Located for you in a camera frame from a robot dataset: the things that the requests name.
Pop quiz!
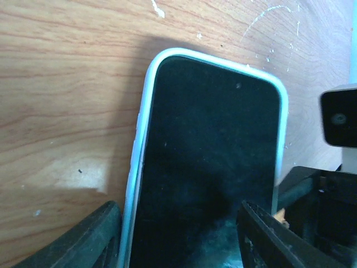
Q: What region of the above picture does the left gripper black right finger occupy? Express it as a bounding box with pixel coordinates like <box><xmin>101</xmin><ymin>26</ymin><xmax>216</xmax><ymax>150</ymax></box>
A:
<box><xmin>237</xmin><ymin>200</ymin><xmax>345</xmax><ymax>267</ymax></box>

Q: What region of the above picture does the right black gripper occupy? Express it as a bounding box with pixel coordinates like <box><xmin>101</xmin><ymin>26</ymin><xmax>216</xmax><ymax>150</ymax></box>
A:
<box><xmin>277</xmin><ymin>166</ymin><xmax>356</xmax><ymax>267</ymax></box>

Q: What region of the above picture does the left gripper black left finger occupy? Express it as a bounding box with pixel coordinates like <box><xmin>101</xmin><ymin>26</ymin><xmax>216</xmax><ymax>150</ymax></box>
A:
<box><xmin>14</xmin><ymin>201</ymin><xmax>122</xmax><ymax>267</ymax></box>

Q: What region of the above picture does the light blue phone case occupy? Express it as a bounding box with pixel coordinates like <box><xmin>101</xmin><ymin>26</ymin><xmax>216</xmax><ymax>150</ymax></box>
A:
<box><xmin>115</xmin><ymin>47</ymin><xmax>290</xmax><ymax>268</ymax></box>

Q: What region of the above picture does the light blue phone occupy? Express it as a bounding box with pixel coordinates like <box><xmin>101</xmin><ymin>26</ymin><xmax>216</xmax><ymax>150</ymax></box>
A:
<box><xmin>127</xmin><ymin>55</ymin><xmax>281</xmax><ymax>268</ymax></box>

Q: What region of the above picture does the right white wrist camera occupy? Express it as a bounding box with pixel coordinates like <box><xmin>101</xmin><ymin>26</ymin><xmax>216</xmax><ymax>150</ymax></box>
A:
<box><xmin>320</xmin><ymin>83</ymin><xmax>356</xmax><ymax>174</ymax></box>

